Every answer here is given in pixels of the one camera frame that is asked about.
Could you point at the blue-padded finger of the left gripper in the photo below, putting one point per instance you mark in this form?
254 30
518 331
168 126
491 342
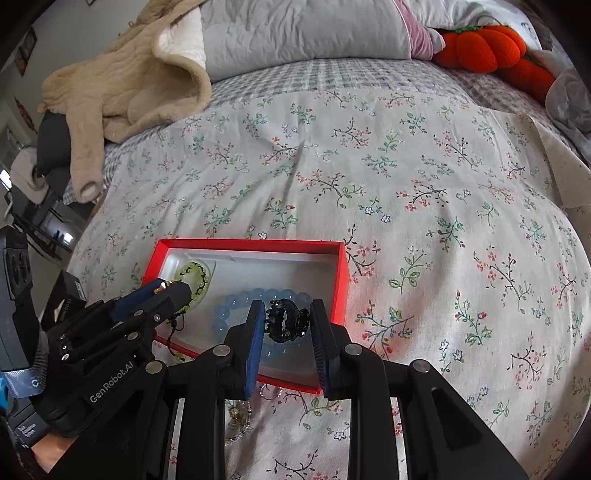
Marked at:
126 306

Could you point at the orange pumpkin plush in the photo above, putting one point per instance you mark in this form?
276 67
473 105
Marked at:
495 49

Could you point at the beige fleece jacket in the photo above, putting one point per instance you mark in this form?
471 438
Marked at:
153 74

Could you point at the grey quilted pillow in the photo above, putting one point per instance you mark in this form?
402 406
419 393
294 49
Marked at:
245 36

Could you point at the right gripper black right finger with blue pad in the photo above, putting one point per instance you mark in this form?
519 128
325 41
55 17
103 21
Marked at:
336 368

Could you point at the gold flower jewelry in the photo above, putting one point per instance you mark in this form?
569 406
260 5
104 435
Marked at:
238 417

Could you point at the crumpled grey white cloth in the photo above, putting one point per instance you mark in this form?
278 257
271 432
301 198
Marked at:
568 102

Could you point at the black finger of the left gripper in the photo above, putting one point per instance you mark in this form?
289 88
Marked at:
169 299

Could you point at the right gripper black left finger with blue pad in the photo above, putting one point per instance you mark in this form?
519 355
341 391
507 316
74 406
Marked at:
246 344

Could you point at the black camera box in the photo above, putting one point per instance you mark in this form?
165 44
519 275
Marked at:
66 299

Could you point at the black chair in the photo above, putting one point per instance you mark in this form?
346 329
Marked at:
37 200

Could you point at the red jewelry box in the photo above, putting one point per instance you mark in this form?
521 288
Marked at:
235 272

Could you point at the person's left hand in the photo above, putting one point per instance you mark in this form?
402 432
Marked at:
50 449

